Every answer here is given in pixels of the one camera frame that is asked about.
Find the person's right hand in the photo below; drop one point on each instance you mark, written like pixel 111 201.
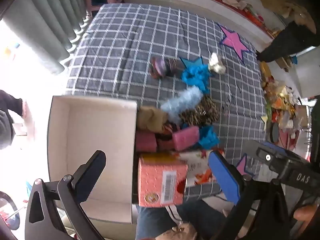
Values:
pixel 307 212

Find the pink sponge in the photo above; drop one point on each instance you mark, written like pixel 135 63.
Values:
pixel 146 141
pixel 186 137

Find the white spotted cloth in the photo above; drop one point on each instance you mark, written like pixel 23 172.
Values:
pixel 216 62

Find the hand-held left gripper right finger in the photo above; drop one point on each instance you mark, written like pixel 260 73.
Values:
pixel 223 177

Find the white fruit printed box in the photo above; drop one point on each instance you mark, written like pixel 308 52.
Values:
pixel 195 165

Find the white cardboard box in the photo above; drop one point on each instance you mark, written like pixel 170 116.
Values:
pixel 95 130

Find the leopard print cloth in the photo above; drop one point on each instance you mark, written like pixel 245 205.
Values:
pixel 200 112

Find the grey checked star blanket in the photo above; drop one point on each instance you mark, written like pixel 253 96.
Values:
pixel 130 42

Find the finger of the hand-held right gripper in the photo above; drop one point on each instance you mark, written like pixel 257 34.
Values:
pixel 265 158

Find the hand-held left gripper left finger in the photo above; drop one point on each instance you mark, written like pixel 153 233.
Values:
pixel 87 180

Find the beige cloth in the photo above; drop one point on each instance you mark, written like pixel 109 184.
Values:
pixel 151 118

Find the pile of mixed papers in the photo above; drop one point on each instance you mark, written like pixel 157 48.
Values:
pixel 237 1

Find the orange patterned carton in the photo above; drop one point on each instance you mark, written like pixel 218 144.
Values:
pixel 155 177

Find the white shelf with red top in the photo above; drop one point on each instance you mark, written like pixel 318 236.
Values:
pixel 200 2

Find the blue crinkled plastic cloth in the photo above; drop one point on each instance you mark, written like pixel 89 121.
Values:
pixel 208 137
pixel 195 76

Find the pile of colourful packets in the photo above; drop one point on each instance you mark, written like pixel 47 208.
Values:
pixel 280 105

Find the dark jacket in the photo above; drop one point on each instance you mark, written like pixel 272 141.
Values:
pixel 287 42

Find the light blue fluffy cloth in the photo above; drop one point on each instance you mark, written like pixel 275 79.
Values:
pixel 180 102

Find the beige fabric heap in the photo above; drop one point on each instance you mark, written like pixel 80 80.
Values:
pixel 287 5

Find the person's blue jeans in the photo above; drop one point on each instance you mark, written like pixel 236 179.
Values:
pixel 150 220

